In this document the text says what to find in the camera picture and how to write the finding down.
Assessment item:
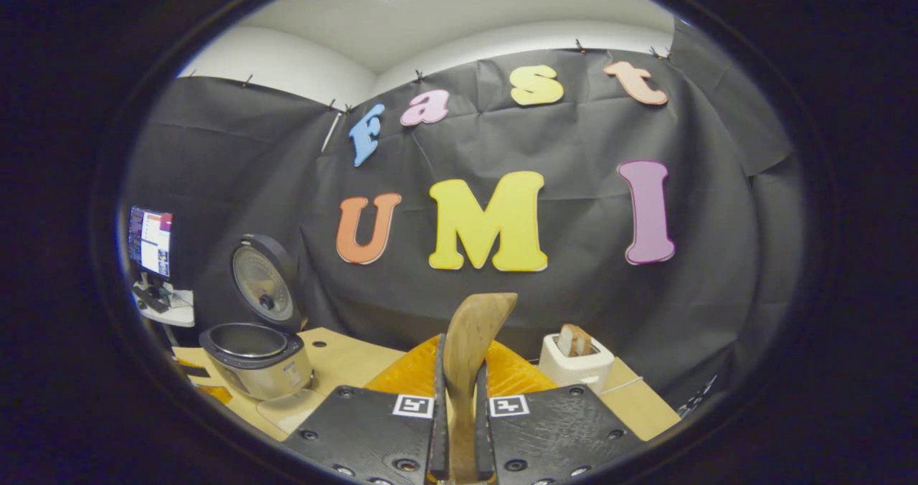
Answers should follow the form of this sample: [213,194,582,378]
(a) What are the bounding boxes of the black keyboard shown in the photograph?
[133,288,170,314]

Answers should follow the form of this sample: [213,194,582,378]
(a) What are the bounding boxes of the wooden spoon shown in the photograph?
[443,293,519,485]

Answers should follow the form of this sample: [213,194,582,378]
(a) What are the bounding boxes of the black backdrop cloth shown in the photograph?
[122,19,808,414]

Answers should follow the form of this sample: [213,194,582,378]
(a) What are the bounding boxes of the computer monitor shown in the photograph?
[128,207,173,279]

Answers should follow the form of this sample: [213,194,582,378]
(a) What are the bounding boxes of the white toaster power cable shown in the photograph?
[601,375,645,397]

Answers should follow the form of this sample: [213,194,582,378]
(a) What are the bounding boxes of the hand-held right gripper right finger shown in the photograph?
[473,338,648,485]

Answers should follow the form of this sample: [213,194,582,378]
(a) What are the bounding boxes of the brown toast slices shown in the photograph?
[558,324,593,357]

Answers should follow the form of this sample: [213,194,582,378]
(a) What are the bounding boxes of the silver black rice cooker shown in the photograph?
[199,234,314,401]

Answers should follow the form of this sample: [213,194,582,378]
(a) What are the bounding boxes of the white toaster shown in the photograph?
[538,333,615,396]

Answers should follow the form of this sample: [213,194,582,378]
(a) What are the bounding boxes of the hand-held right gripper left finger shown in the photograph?
[282,333,450,485]

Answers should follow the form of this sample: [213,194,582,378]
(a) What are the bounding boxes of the white side table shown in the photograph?
[133,284,196,328]

